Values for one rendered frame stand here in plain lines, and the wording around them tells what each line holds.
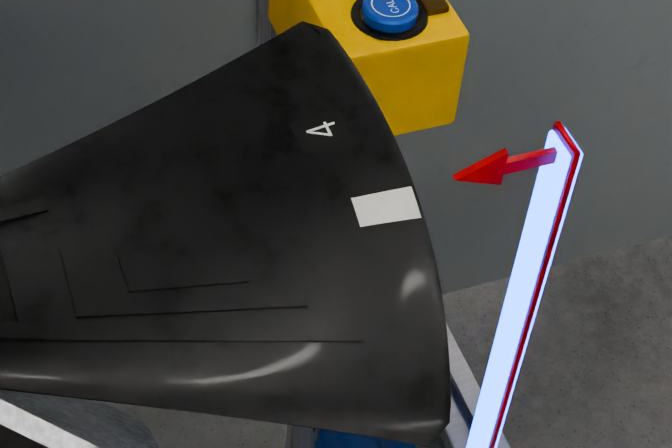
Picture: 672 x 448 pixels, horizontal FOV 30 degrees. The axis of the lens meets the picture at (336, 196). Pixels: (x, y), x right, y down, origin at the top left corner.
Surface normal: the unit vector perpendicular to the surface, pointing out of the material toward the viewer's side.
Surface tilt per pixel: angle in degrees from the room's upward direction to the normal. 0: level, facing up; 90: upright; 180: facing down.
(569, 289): 0
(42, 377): 15
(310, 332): 20
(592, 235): 90
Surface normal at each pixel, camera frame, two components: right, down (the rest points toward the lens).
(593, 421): 0.06, -0.68
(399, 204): 0.21, -0.41
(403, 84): 0.34, 0.71
